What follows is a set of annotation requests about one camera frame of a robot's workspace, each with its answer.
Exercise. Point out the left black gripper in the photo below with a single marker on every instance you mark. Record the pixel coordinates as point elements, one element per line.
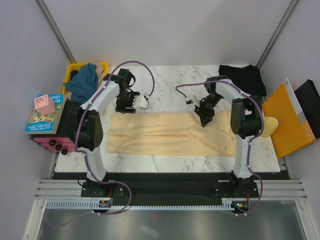
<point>121,108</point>

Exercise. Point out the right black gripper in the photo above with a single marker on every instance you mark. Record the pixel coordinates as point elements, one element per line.
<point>204,115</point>

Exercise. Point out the cream yellow t shirt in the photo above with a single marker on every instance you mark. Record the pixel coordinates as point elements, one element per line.
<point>171,134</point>

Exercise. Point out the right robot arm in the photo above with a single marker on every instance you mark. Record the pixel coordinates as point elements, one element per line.
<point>246,118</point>

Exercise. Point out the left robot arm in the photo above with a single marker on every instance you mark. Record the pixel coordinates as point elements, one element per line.
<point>87,129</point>

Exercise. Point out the beige t shirt in bin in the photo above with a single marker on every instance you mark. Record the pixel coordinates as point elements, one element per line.
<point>100,71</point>

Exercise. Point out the blue t shirt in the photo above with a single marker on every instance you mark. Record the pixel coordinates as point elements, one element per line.
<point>84,84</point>

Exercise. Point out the folded black t shirt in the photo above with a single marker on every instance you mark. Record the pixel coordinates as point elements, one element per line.
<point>247,78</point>

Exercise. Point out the yellow plastic cup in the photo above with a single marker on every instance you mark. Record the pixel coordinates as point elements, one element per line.
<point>270,126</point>

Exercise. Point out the pink black box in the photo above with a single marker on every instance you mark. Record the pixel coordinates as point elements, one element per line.
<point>63,140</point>

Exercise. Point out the pink cube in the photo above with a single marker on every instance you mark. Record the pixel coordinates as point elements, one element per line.
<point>44,104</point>

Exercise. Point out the white strip board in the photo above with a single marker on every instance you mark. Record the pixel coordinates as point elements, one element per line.
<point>294,101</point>

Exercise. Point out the orange board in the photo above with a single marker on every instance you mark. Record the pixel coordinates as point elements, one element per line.
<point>290,135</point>

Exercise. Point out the blue illustrated book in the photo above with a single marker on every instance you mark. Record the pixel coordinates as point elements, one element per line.
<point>46,124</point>

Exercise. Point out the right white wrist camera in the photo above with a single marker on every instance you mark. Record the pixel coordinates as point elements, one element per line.
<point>193,100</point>

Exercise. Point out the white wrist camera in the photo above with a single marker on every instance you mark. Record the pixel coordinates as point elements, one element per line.
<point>193,100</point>
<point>141,101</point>

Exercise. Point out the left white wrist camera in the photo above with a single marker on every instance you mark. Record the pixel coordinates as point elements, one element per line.
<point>141,101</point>

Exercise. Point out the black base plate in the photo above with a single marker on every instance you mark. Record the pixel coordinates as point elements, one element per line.
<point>123,178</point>

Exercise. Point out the aluminium frame rail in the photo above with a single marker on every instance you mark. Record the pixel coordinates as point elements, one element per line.
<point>266,190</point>

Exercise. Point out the left corner aluminium post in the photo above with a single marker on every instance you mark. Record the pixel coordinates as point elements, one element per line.
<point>55,29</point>

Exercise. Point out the corner aluminium post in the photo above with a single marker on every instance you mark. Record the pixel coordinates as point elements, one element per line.
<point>55,29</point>
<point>289,11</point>

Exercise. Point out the white cable duct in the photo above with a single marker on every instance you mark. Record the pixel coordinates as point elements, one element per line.
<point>103,205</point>

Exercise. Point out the right corner aluminium post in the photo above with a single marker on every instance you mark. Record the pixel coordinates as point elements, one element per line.
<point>289,11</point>

